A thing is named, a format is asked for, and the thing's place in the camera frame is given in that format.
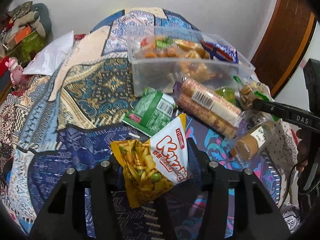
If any round cracker sleeve pack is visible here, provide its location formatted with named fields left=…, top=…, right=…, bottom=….
left=172, top=76, right=242, bottom=139

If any Kakabi yellow white snack bag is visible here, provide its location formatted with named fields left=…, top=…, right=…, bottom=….
left=111, top=113, right=193, bottom=209

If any person's right hand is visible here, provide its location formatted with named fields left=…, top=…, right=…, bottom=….
left=296, top=129, right=310, bottom=172

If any clear bag of nuts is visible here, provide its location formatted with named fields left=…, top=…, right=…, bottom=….
left=233, top=76, right=274, bottom=120

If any green jelly cup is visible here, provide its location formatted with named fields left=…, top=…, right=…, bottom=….
left=215, top=87, right=236, bottom=105

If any wooden door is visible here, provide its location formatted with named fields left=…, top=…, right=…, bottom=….
left=251, top=0, right=316, bottom=96

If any blue chips bag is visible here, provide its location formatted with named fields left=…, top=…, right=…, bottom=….
left=200, top=41, right=239, bottom=64

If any green snack packet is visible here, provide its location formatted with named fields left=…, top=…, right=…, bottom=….
left=122, top=88, right=177, bottom=137

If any clear plastic storage bin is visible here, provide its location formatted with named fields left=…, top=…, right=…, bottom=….
left=127, top=25, right=255, bottom=97

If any pink plush toy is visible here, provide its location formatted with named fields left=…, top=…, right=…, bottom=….
left=5, top=57, right=28, bottom=86

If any white pillow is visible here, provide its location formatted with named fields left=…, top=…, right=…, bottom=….
left=23, top=31, right=74, bottom=76

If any red box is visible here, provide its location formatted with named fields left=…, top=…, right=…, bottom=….
left=0, top=56, right=9, bottom=77

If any green patterned box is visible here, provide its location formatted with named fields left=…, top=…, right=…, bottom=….
left=8, top=31, right=48, bottom=68

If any orange box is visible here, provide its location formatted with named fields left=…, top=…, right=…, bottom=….
left=4, top=25, right=32, bottom=50

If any grey stuffed cushion pile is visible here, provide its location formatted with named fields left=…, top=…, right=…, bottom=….
left=1, top=1, right=52, bottom=38

